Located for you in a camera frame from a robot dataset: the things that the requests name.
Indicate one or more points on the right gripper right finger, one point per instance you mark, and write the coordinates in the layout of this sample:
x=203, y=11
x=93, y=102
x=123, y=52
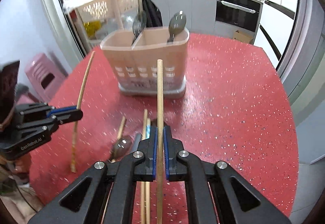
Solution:
x=215, y=192

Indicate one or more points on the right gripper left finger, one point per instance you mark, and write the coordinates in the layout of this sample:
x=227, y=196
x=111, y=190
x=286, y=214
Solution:
x=105, y=192

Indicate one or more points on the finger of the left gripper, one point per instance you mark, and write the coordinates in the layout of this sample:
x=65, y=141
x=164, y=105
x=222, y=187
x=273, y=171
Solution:
x=38, y=122
x=25, y=109

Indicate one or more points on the black handled spoon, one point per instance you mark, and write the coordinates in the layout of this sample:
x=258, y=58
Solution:
x=176, y=25

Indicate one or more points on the steel spoon black handle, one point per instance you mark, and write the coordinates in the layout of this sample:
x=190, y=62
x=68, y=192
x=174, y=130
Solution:
x=120, y=147

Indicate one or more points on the thin wooden chopstick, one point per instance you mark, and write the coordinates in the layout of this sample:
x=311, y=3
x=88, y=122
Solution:
x=120, y=129

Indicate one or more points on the person's left hand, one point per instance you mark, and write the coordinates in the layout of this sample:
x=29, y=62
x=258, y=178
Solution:
x=18, y=169

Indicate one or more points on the pink plastic stool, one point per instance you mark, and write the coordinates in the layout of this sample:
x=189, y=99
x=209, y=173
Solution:
x=45, y=76

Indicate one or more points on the beige utensil holder caddy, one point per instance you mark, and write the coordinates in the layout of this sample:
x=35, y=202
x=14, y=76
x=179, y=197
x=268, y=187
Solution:
x=134, y=62

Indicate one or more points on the beige plastic storage cart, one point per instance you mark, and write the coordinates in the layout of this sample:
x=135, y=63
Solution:
x=95, y=19

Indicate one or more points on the black cloth hanging on cart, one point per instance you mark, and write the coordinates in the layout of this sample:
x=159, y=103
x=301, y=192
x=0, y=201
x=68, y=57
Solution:
x=153, y=14

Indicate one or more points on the cardboard box on floor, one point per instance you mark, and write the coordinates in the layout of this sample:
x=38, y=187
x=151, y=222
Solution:
x=242, y=37

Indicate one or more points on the white refrigerator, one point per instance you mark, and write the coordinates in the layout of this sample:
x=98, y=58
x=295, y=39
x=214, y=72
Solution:
x=275, y=27

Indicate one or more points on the built-in black oven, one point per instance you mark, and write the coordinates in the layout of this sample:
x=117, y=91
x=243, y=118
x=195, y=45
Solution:
x=240, y=13

